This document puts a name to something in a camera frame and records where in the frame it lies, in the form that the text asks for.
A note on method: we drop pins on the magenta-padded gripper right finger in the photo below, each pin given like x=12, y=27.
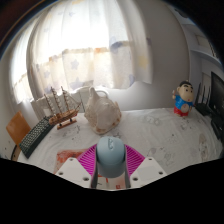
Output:
x=146, y=170

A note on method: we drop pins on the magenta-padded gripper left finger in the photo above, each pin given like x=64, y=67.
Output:
x=75, y=170

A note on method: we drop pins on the light blue computer mouse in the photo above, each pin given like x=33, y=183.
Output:
x=110, y=156

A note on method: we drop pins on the white printed tablecloth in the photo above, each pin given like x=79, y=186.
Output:
x=156, y=140

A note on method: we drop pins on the black computer keyboard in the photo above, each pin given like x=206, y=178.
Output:
x=35, y=136

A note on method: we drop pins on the wooden model sailing ship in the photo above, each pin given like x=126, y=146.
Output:
x=63, y=116

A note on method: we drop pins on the large white conch shell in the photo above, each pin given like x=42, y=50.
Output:
x=101, y=115

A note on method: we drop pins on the orange wooden chair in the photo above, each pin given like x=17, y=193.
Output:
x=16, y=128

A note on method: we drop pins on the white radiator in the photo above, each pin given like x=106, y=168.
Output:
x=39, y=106

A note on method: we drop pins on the cartoon boy figure clock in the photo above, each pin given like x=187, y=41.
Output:
x=183, y=100

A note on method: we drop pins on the black router with antennas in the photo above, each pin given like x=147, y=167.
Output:
x=202, y=108

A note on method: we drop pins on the black computer monitor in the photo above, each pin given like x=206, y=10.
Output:
x=218, y=100

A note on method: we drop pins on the white star-print curtain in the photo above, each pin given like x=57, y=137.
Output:
x=86, y=43

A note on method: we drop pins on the white wall shelf unit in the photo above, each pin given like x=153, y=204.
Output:
x=203, y=43

